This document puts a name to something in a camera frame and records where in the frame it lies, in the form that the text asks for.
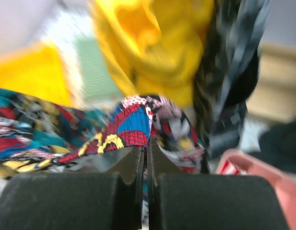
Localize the colourful comic print shorts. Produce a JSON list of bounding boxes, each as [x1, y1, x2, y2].
[[0, 87, 206, 226]]

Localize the wooden clothes rack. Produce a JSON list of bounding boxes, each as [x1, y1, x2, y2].
[[247, 42, 296, 124]]

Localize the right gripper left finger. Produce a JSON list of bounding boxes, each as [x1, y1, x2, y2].
[[0, 147, 145, 230]]

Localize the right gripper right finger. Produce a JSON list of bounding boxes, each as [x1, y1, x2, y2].
[[147, 138, 289, 230]]

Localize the red white striped sock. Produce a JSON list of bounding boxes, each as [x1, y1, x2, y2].
[[220, 160, 247, 175]]

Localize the green striped folded shirt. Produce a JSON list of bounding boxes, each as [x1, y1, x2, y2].
[[75, 37, 122, 102]]

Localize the yellow shorts on hanger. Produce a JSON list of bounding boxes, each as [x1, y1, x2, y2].
[[90, 0, 215, 107]]

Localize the yellow plastic tray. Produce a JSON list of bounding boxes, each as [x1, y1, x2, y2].
[[0, 42, 73, 107]]

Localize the pink divided organiser tray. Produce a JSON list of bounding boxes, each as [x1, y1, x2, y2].
[[215, 149, 296, 230]]

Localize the dark leaf print shorts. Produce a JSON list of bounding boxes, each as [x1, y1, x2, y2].
[[193, 0, 271, 173]]

